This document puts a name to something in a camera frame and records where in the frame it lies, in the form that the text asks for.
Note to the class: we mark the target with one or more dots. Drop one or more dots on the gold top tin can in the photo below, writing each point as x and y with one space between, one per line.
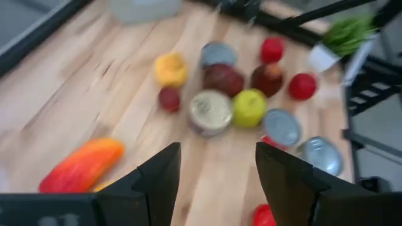
210 111

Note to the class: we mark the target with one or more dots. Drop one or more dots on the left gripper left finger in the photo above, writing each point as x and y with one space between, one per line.
150 194

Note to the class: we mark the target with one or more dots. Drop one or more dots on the small green potted plant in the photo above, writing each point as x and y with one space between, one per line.
345 36

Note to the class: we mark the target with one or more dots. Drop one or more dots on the small dark red plum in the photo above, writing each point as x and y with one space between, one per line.
169 99

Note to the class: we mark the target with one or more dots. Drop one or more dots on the green toy apple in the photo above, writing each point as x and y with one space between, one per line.
249 108

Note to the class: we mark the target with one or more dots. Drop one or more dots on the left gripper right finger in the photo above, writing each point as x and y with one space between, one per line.
292 194

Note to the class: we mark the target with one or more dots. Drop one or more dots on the red orange toy mango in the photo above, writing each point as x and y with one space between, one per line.
81 166
262 216

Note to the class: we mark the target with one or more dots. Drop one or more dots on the small yellow toy fruit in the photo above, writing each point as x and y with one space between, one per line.
171 69

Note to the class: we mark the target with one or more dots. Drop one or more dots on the red label tin can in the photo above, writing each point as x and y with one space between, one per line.
281 127

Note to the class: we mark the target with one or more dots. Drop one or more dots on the red toy tomato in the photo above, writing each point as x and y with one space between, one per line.
272 50
302 87

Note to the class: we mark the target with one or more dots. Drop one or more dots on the silver top tin can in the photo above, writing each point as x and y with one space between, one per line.
218 53

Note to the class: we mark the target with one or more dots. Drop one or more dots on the large dark red fruit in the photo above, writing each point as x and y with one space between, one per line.
223 80

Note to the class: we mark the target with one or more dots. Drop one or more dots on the dark red brown apple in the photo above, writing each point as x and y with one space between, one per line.
267 80

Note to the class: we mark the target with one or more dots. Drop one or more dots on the green label tuna can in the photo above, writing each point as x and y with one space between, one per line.
322 155

